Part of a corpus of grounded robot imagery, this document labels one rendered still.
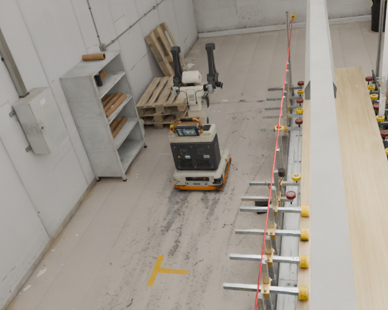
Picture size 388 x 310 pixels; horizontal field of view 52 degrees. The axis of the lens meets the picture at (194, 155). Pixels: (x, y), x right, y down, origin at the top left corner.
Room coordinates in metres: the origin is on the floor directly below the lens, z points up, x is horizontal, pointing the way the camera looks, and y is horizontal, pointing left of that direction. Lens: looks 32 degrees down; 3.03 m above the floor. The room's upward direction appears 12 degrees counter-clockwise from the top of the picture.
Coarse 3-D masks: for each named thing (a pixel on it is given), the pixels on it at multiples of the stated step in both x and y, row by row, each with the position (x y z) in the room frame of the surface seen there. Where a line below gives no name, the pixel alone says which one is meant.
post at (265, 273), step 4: (264, 260) 1.69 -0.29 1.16; (264, 264) 1.67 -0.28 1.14; (264, 268) 1.67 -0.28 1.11; (264, 272) 1.67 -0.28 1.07; (268, 272) 1.69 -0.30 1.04; (264, 276) 1.67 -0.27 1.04; (268, 276) 1.68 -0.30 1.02; (264, 280) 1.68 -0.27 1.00; (268, 280) 1.67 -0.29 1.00; (268, 300) 1.67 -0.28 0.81; (268, 304) 1.67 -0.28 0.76; (268, 308) 1.67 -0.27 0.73
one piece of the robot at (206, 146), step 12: (180, 120) 4.11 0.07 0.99; (192, 120) 4.07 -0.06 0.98; (204, 132) 4.04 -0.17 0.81; (180, 144) 4.13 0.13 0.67; (192, 144) 4.08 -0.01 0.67; (204, 144) 4.02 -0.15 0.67; (216, 144) 4.11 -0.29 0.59; (180, 156) 4.14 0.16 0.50; (192, 156) 4.08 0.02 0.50; (204, 156) 4.03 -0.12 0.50; (216, 156) 4.03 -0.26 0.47; (180, 168) 4.15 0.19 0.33; (192, 168) 4.10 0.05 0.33; (204, 168) 4.04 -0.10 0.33; (216, 168) 4.00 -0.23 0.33
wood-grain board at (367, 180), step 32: (352, 96) 4.02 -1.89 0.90; (352, 128) 3.35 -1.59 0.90; (352, 160) 2.84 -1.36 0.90; (384, 160) 2.75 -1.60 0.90; (352, 192) 2.43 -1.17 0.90; (384, 192) 2.35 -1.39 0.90; (352, 224) 2.09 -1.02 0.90; (384, 224) 2.03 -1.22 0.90; (352, 256) 1.80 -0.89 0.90; (384, 256) 1.75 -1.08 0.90; (384, 288) 1.52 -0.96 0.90
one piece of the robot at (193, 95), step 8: (184, 88) 4.44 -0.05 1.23; (192, 88) 4.40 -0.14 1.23; (200, 88) 4.37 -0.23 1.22; (184, 96) 4.43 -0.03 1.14; (192, 96) 4.40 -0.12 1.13; (200, 96) 4.36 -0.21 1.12; (192, 104) 4.39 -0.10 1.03; (200, 104) 4.45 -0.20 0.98; (192, 112) 4.46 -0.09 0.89; (200, 112) 4.43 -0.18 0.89; (200, 120) 4.42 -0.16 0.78; (208, 120) 4.49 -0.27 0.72
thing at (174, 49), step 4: (172, 48) 4.79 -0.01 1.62; (176, 48) 4.77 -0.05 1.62; (172, 52) 4.73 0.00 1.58; (176, 52) 4.73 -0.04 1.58; (172, 56) 4.73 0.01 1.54; (176, 56) 4.73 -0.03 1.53; (176, 60) 4.71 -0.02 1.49; (176, 64) 4.70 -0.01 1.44; (176, 68) 4.70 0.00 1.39; (176, 72) 4.69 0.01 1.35; (176, 76) 4.68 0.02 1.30; (180, 76) 4.67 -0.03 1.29; (180, 80) 4.65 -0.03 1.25
